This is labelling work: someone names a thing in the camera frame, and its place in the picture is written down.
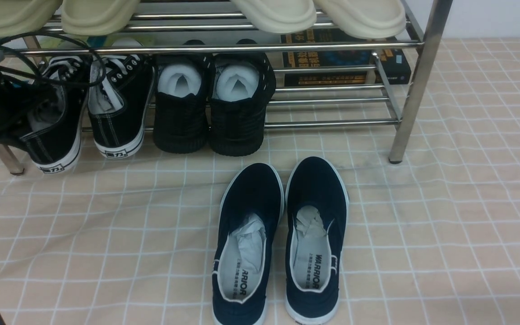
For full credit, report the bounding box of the dark book with yellow text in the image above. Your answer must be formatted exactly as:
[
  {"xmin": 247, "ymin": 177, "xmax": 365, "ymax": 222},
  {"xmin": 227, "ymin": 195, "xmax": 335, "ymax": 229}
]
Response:
[{"xmin": 280, "ymin": 28, "xmax": 412, "ymax": 87}]

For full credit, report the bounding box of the beige checkered floor cloth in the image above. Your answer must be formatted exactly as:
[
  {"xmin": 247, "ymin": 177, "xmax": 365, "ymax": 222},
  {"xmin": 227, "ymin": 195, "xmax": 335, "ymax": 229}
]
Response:
[{"xmin": 0, "ymin": 38, "xmax": 520, "ymax": 325}]

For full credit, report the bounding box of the cream foam slipper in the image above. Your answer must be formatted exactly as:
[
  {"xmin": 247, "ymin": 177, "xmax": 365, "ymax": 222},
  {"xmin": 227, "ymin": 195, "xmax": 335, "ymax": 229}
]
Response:
[
  {"xmin": 0, "ymin": 0, "xmax": 62, "ymax": 37},
  {"xmin": 60, "ymin": 0, "xmax": 140, "ymax": 36},
  {"xmin": 314, "ymin": 0, "xmax": 407, "ymax": 40},
  {"xmin": 231, "ymin": 0, "xmax": 316, "ymax": 35}
]

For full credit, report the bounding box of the black canvas lace-up sneaker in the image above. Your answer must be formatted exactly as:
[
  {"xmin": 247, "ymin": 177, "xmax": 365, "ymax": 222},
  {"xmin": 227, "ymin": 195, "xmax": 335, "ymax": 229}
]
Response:
[
  {"xmin": 87, "ymin": 54, "xmax": 157, "ymax": 160},
  {"xmin": 19, "ymin": 56, "xmax": 92, "ymax": 174}
]

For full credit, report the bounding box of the black knit shoe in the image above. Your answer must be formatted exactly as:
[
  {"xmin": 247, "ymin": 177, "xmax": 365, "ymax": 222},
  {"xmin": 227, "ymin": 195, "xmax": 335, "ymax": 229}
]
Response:
[
  {"xmin": 209, "ymin": 52, "xmax": 277, "ymax": 157},
  {"xmin": 153, "ymin": 53, "xmax": 215, "ymax": 154}
]

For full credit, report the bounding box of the silver metal shoe rack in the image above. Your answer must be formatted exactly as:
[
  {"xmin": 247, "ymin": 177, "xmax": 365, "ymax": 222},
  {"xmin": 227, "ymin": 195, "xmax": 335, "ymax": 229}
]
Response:
[{"xmin": 17, "ymin": 0, "xmax": 453, "ymax": 164}]

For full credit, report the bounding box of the navy slip-on shoe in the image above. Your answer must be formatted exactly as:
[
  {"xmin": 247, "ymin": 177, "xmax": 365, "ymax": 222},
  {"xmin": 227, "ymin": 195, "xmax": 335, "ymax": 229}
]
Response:
[
  {"xmin": 211, "ymin": 163, "xmax": 285, "ymax": 325},
  {"xmin": 285, "ymin": 157, "xmax": 349, "ymax": 325}
]

